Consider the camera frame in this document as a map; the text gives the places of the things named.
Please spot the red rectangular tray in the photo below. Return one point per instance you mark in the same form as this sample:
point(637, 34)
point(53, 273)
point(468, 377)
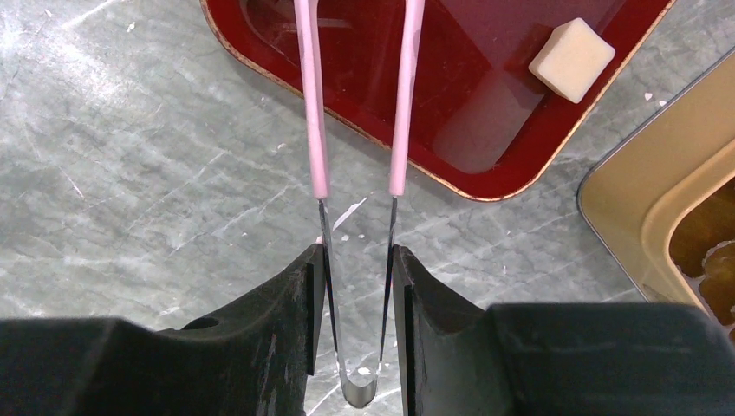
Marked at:
point(445, 84)

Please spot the square white chocolate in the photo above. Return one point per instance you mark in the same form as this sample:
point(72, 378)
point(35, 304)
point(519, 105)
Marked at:
point(572, 59)

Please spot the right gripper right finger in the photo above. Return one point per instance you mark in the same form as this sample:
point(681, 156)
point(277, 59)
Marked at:
point(630, 358)

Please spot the gold chocolate box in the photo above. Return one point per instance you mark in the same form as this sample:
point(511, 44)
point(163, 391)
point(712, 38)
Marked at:
point(662, 202)

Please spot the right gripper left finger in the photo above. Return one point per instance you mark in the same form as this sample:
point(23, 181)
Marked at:
point(252, 356)

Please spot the pink metal tweezers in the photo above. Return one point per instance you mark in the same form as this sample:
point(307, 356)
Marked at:
point(356, 172)

